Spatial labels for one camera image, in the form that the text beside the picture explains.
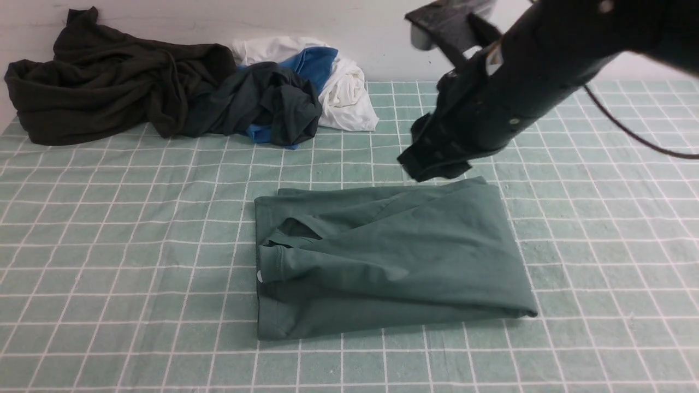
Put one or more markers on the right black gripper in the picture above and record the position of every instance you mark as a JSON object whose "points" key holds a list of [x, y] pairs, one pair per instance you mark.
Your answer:
{"points": [[478, 112]]}

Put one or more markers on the green long-sleeved shirt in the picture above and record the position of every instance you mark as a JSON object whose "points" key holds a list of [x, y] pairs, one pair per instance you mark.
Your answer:
{"points": [[362, 259]]}

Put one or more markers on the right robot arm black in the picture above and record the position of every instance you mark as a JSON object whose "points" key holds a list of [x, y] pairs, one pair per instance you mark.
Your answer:
{"points": [[571, 41]]}

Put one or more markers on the white crumpled garment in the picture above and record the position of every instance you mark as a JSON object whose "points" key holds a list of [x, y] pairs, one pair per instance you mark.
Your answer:
{"points": [[345, 100]]}

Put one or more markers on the blue crumpled garment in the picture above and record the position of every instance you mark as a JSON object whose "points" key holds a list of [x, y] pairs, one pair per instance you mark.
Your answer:
{"points": [[314, 64]]}

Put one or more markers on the dark teal crumpled garment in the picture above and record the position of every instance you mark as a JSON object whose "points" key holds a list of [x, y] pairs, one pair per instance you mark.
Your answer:
{"points": [[264, 95]]}

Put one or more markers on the green checkered tablecloth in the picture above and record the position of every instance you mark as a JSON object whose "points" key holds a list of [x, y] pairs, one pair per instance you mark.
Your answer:
{"points": [[127, 264]]}

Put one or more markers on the dark olive crumpled garment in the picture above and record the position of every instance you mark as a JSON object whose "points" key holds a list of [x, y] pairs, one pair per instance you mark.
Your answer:
{"points": [[102, 82]]}

